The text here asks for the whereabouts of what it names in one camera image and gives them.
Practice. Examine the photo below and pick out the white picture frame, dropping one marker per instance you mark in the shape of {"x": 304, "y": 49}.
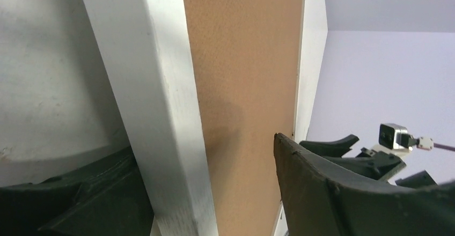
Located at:
{"x": 202, "y": 87}

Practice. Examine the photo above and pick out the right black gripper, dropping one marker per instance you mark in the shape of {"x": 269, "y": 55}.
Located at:
{"x": 380, "y": 167}

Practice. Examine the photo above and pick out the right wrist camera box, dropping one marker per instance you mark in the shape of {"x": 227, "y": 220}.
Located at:
{"x": 389, "y": 140}

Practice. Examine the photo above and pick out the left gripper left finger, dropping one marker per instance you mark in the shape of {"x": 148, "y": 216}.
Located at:
{"x": 105, "y": 197}

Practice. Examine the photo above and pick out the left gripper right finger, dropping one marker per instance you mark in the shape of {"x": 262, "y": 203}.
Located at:
{"x": 323, "y": 198}

